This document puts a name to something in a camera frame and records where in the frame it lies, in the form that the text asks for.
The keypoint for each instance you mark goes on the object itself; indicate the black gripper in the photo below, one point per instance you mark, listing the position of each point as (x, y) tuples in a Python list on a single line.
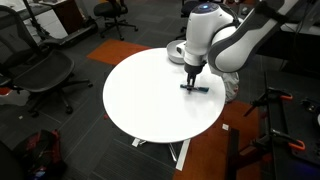
[(194, 68)]

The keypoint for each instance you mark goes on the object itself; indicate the teal marker pen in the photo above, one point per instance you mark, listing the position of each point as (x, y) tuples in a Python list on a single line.
[(203, 89)]

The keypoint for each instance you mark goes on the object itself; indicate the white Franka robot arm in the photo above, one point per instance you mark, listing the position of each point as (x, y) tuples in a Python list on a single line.
[(200, 33)]

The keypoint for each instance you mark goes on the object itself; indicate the white round bowl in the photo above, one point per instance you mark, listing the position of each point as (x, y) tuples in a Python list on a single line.
[(173, 53)]

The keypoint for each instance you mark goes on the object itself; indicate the translucent white plastic bag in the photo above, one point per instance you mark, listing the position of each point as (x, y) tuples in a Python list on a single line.
[(231, 86)]

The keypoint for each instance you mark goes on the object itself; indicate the small white floor tag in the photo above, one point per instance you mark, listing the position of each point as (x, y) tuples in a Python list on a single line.
[(225, 127)]

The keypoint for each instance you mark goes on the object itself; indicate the white table base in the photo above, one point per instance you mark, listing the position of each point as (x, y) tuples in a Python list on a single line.
[(183, 155)]

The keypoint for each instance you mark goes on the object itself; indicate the grey computer mouse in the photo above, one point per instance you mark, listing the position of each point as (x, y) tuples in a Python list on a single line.
[(245, 10)]

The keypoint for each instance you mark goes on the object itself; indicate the black workbench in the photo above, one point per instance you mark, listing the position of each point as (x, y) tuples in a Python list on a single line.
[(293, 120)]

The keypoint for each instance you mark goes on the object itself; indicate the black electric scooter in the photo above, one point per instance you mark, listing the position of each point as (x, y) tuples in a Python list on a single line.
[(73, 35)]

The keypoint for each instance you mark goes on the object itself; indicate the dark brown cabinet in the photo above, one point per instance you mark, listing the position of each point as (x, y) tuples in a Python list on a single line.
[(68, 15)]

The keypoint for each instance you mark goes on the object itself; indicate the black mesh office chair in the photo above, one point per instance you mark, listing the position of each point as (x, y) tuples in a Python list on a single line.
[(43, 71)]

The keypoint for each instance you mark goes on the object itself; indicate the long white cabinet desk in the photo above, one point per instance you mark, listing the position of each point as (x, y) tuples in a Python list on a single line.
[(50, 23)]

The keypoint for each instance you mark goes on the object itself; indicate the red and black backpack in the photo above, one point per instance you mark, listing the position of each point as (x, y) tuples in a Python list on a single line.
[(43, 153)]

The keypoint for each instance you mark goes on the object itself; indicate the black upright post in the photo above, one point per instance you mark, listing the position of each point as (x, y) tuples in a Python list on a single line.
[(232, 150)]

